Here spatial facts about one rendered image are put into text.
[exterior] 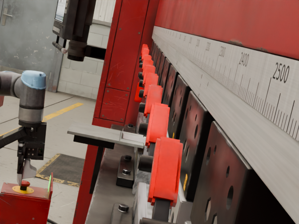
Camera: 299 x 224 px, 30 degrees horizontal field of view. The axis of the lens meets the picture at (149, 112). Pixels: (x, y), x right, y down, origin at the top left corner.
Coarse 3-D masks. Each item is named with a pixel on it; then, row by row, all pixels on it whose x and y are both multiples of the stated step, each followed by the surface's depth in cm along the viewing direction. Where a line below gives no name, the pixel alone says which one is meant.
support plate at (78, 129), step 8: (72, 128) 193; (80, 128) 196; (88, 128) 198; (96, 128) 201; (104, 128) 204; (88, 136) 189; (96, 136) 189; (104, 136) 191; (112, 136) 194; (128, 144) 189; (136, 144) 189
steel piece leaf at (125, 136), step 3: (123, 135) 199; (126, 135) 200; (129, 135) 201; (132, 135) 202; (123, 138) 194; (126, 138) 195; (129, 138) 196; (132, 138) 197; (135, 138) 198; (138, 138) 199; (141, 138) 200; (144, 138) 201; (138, 141) 194; (141, 141) 195; (144, 141) 196
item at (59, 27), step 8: (72, 0) 284; (80, 0) 288; (88, 0) 289; (56, 8) 325; (72, 8) 285; (80, 8) 289; (64, 16) 292; (72, 16) 286; (80, 16) 290; (56, 24) 315; (64, 24) 287; (72, 24) 286; (80, 24) 290; (56, 32) 310; (64, 32) 286; (72, 32) 287; (80, 32) 291
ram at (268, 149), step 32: (160, 0) 257; (192, 0) 88; (224, 0) 53; (256, 0) 38; (288, 0) 29; (192, 32) 77; (224, 32) 49; (256, 32) 36; (288, 32) 28; (192, 64) 69; (224, 96) 43; (224, 128) 40; (256, 128) 31; (256, 160) 29; (288, 160) 24; (288, 192) 23
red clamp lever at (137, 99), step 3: (141, 72) 179; (138, 75) 178; (138, 84) 179; (138, 87) 179; (138, 90) 179; (138, 93) 179; (135, 96) 180; (138, 96) 179; (135, 99) 180; (138, 99) 180
